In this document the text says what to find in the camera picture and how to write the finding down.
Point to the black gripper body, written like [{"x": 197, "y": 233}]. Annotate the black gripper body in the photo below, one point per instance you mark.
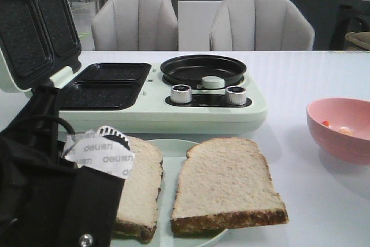
[{"x": 103, "y": 161}]

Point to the bread slice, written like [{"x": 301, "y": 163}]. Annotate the bread slice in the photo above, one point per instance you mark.
[
  {"x": 225, "y": 183},
  {"x": 138, "y": 210}
]

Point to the green sandwich maker lid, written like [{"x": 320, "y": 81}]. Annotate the green sandwich maker lid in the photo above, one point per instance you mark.
[{"x": 39, "y": 44}]

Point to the pink bowl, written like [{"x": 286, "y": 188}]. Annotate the pink bowl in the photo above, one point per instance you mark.
[{"x": 340, "y": 126}]

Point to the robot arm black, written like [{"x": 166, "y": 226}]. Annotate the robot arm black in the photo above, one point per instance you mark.
[{"x": 45, "y": 199}]

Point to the green breakfast maker base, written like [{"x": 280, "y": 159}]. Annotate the green breakfast maker base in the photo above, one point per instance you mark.
[{"x": 134, "y": 98}]

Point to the light green plate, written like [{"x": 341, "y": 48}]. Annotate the light green plate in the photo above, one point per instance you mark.
[{"x": 174, "y": 152}]

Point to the left silver knob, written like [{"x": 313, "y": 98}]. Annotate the left silver knob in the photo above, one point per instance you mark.
[{"x": 181, "y": 94}]

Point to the silver knob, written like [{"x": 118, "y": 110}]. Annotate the silver knob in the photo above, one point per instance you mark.
[
  {"x": 235, "y": 95},
  {"x": 181, "y": 94}
]

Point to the black round frying pan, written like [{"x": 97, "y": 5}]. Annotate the black round frying pan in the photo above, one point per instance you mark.
[{"x": 191, "y": 69}]

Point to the beige chair left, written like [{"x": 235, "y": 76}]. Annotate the beige chair left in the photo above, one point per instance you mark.
[{"x": 135, "y": 25}]

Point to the beige chair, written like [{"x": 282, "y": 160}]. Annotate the beige chair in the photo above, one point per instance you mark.
[
  {"x": 260, "y": 25},
  {"x": 135, "y": 25}
]

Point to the right silver knob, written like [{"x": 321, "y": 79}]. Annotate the right silver knob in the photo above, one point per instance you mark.
[{"x": 235, "y": 95}]

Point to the white refrigerator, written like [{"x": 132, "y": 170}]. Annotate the white refrigerator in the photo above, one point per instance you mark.
[{"x": 195, "y": 18}]

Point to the beige chair right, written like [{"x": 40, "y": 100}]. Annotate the beige chair right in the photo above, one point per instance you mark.
[{"x": 260, "y": 25}]

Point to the beige cushion at right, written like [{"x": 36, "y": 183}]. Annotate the beige cushion at right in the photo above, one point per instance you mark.
[{"x": 358, "y": 41}]

